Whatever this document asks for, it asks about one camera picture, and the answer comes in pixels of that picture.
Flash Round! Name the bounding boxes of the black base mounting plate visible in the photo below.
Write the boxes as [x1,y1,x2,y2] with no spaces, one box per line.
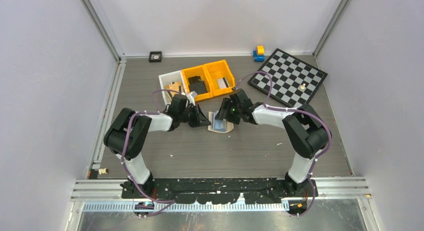
[140,177,318,205]

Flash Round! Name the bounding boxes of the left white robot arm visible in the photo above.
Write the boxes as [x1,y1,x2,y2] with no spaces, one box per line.
[103,91,211,198]

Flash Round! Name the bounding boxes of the small beige chess piece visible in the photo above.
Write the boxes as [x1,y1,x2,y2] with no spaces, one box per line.
[97,168,109,175]

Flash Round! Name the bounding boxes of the blue yellow toy car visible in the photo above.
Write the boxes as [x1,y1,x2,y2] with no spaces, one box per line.
[252,45,265,62]

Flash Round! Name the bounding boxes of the black white chessboard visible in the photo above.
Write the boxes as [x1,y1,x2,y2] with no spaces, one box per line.
[247,48,328,108]

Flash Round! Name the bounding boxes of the gold cards in white bin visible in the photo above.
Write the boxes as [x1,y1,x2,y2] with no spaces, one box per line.
[165,81,185,100]

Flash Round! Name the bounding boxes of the orange plastic bin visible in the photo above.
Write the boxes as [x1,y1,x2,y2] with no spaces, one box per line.
[182,65,213,102]
[204,59,236,97]

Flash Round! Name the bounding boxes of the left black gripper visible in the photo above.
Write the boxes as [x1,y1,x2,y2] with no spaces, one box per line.
[179,103,211,128]

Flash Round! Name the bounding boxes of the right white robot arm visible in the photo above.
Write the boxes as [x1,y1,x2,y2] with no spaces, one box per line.
[214,89,332,196]

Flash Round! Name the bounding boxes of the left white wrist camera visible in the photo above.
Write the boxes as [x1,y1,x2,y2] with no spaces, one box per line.
[186,91,197,106]

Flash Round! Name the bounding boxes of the small black square box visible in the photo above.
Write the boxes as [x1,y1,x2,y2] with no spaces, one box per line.
[148,51,163,63]

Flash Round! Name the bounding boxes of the white plastic bin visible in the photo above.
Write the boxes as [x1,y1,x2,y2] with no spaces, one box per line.
[158,70,189,105]

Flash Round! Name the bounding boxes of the black cards in orange bin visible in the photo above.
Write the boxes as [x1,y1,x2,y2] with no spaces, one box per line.
[188,76,208,95]

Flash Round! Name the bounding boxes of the right orange plastic bin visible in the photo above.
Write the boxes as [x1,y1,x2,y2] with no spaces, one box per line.
[204,59,236,97]

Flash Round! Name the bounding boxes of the middle orange plastic bin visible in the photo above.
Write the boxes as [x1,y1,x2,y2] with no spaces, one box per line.
[182,65,213,102]

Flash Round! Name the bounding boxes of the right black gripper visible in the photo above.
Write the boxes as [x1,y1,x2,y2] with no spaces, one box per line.
[215,97,242,125]

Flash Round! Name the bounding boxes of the beige leather card holder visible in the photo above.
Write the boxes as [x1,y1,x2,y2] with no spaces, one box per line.
[207,111,234,134]

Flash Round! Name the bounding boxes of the white striped card in bin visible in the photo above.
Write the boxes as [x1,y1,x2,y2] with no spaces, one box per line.
[216,77,230,90]

